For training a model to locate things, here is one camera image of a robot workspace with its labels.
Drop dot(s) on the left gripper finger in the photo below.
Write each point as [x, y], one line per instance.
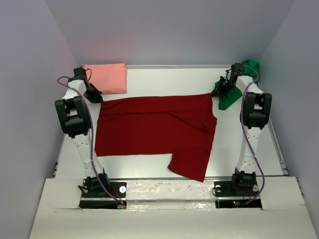
[94, 101]
[93, 92]

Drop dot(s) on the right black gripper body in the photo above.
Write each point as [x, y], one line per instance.
[227, 84]

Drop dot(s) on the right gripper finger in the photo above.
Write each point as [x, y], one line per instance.
[221, 92]
[220, 84]

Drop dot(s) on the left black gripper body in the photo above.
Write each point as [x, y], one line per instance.
[92, 93]

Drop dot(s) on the red t shirt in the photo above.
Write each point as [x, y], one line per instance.
[183, 126]

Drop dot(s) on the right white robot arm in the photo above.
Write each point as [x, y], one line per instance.
[254, 116]

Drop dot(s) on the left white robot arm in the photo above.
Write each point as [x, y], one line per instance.
[76, 122]

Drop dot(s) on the folded pink t shirt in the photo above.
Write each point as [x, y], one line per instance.
[109, 78]

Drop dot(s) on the green t shirt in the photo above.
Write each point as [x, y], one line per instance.
[251, 67]

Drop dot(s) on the white front cover board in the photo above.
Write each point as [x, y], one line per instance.
[172, 209]

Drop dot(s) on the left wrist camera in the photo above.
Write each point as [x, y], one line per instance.
[79, 72]

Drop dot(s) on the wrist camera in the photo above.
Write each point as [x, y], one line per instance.
[79, 72]
[237, 69]

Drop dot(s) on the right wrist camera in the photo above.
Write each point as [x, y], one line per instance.
[237, 69]

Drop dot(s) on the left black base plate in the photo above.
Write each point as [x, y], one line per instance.
[95, 197]

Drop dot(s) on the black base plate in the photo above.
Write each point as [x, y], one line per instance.
[95, 197]
[228, 198]

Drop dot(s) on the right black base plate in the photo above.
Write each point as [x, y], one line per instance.
[228, 198]

